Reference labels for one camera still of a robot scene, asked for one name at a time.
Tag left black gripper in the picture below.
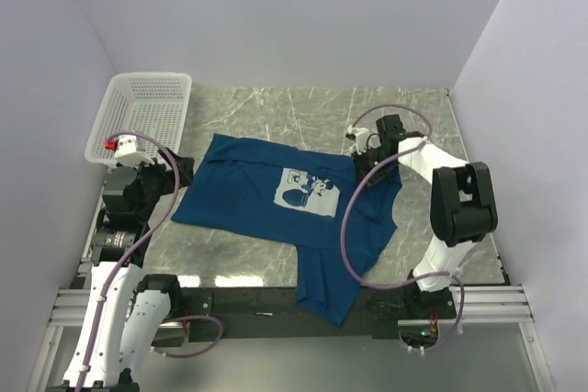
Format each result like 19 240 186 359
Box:
128 146 193 221

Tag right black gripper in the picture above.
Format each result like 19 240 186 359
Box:
351 145 396 189

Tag white perforated plastic basket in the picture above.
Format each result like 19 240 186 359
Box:
85 72 192 167

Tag blue printed t-shirt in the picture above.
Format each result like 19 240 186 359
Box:
172 134 401 326

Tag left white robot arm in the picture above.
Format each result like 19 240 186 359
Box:
55 151 195 391

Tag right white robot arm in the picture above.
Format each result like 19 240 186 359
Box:
345 114 498 318

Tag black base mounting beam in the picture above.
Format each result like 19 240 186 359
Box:
137 272 458 350

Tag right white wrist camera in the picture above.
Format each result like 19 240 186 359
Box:
345 125 379 155

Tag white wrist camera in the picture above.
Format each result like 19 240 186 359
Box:
345 125 379 155
104 135 155 167

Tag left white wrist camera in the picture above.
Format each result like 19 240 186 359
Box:
104 135 155 167

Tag aluminium frame rails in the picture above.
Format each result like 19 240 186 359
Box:
22 86 560 392

